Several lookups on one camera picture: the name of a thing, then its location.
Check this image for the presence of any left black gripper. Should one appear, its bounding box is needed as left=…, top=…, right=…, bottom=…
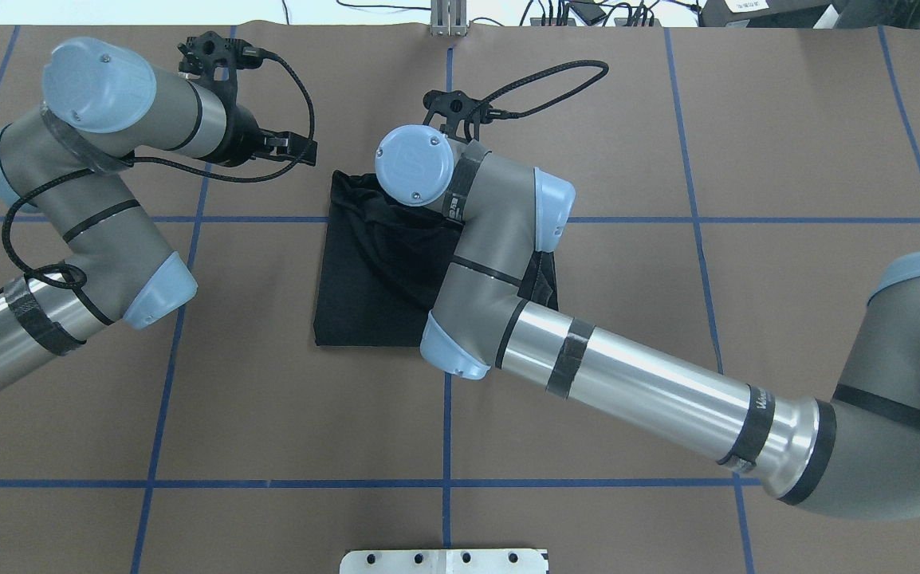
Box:
left=177, top=30, right=317, bottom=167

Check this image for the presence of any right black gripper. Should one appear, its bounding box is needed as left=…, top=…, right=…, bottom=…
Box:
left=421, top=90, right=501, bottom=143

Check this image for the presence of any black graphic t-shirt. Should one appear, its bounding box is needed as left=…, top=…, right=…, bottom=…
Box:
left=313, top=163, right=559, bottom=357

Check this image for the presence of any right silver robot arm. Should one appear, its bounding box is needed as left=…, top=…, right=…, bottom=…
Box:
left=374, top=124, right=920, bottom=521

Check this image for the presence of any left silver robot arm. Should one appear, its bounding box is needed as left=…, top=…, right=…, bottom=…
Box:
left=0, top=30, right=317, bottom=391

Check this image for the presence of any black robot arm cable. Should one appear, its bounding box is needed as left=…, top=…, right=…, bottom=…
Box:
left=476, top=60, right=611, bottom=120

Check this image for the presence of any aluminium frame post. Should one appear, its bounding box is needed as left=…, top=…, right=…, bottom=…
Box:
left=430, top=0, right=470, bottom=37

